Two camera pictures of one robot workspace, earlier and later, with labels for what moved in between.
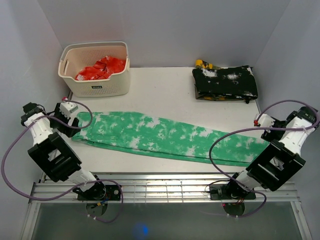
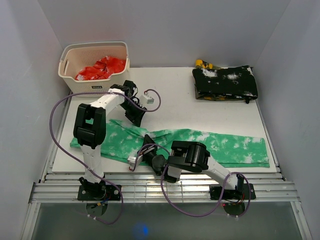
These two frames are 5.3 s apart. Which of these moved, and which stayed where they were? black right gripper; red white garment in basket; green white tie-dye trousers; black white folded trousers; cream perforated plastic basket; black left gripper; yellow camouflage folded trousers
Moved: black left gripper; green white tie-dye trousers; black right gripper
Stayed: black white folded trousers; yellow camouflage folded trousers; cream perforated plastic basket; red white garment in basket
